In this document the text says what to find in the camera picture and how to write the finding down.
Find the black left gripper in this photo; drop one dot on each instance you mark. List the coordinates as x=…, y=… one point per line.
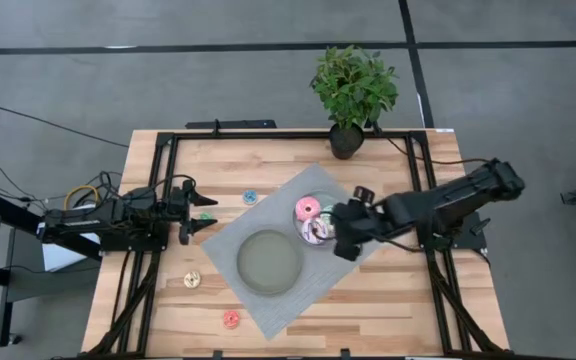
x=178, y=205

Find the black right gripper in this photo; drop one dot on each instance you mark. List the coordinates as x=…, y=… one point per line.
x=360, y=220

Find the small green donut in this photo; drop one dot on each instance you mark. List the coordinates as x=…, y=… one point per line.
x=206, y=216

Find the large lilac chocolate-drizzled donut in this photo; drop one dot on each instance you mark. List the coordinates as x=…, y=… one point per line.
x=308, y=235

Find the large pink frosted donut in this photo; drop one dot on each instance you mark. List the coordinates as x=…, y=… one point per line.
x=302, y=214

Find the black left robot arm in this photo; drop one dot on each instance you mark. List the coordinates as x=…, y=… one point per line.
x=93, y=220

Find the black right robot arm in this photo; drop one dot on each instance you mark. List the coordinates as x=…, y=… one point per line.
x=458, y=195

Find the pale blue round plate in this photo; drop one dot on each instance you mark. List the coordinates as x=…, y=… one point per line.
x=329, y=197

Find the small blue donut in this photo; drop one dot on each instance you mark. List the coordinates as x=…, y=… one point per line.
x=246, y=200

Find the grey woven placemat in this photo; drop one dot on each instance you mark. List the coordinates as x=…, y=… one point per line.
x=318, y=270

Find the small cream donut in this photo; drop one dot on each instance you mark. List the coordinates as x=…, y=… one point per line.
x=188, y=283

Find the black plant pot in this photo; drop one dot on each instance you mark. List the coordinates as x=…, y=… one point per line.
x=345, y=147

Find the olive green round plate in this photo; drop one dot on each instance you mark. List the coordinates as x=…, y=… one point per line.
x=269, y=262

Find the flat black bar device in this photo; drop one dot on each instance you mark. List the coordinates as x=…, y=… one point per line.
x=238, y=124

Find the small red donut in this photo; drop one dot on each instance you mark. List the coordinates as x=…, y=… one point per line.
x=227, y=323

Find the green leafy plant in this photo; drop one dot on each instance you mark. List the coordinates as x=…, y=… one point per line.
x=353, y=85

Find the black aluminium table frame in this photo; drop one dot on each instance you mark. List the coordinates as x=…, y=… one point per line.
x=288, y=135

